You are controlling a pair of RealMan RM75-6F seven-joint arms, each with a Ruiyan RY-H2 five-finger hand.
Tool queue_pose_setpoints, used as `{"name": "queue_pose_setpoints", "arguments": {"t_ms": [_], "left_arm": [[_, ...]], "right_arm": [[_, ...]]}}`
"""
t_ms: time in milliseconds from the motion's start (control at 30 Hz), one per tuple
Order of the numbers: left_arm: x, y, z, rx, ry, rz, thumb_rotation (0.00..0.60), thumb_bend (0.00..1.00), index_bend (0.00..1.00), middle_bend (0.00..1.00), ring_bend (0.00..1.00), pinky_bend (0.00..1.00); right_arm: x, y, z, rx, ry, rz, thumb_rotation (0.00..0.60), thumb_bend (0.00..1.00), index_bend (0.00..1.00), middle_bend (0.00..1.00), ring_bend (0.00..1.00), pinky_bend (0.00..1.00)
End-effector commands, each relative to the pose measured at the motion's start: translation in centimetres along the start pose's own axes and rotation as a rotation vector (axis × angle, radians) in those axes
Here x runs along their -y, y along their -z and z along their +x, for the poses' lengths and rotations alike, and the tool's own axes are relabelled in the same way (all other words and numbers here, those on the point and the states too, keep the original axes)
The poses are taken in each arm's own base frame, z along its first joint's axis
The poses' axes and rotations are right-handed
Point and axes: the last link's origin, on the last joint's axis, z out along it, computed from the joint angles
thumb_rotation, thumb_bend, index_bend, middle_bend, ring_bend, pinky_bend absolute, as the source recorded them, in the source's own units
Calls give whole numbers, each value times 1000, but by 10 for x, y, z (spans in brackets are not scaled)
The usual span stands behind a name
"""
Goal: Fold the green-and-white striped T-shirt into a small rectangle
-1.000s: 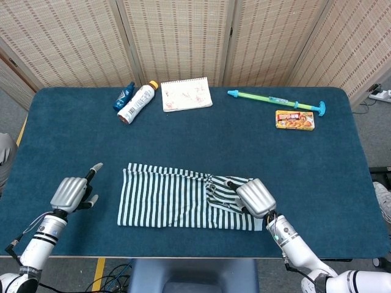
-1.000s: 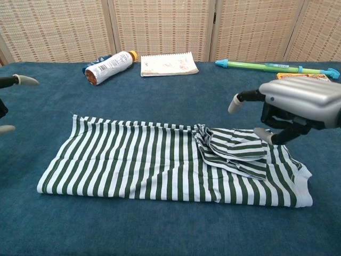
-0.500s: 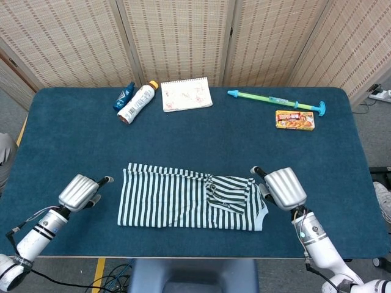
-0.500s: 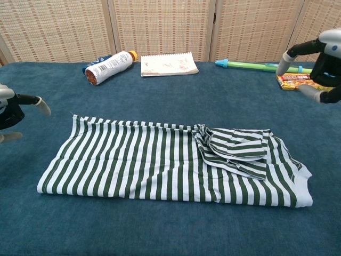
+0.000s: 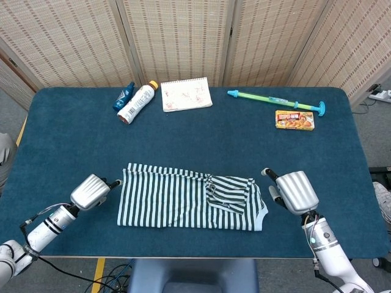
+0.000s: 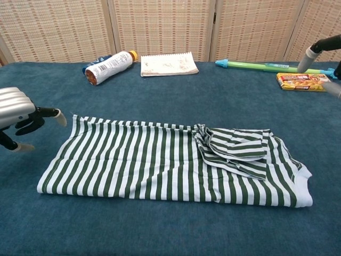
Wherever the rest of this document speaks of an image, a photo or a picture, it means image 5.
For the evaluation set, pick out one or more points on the white spiral notepad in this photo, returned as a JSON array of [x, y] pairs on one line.
[[186, 94]]

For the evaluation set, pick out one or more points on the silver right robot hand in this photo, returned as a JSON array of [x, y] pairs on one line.
[[297, 192]]

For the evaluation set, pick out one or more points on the yellow curry box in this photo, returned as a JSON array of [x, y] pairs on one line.
[[294, 120]]

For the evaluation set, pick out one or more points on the white bottle with yellow cap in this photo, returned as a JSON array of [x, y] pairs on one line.
[[137, 102]]

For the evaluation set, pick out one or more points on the green white striped T-shirt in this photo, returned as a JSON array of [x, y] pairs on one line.
[[159, 198]]

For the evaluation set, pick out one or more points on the black metal floor bar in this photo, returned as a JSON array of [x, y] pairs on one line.
[[382, 170]]

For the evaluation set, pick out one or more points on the white power strip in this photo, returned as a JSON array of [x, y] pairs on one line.
[[382, 94]]

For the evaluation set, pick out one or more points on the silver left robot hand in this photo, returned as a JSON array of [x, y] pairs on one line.
[[90, 192]]

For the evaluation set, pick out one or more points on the small dark blue bottle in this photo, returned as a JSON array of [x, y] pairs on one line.
[[122, 99]]

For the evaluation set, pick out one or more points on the woven folding screen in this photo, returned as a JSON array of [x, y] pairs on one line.
[[183, 39]]

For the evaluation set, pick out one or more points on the black caster wheel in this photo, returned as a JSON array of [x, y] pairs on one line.
[[380, 262]]

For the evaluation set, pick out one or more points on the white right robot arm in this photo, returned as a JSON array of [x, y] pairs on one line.
[[327, 247]]

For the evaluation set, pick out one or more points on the grey trouser leg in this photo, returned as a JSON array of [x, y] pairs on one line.
[[6, 152]]

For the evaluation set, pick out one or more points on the green blue water squirter toy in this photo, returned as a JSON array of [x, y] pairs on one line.
[[259, 97]]

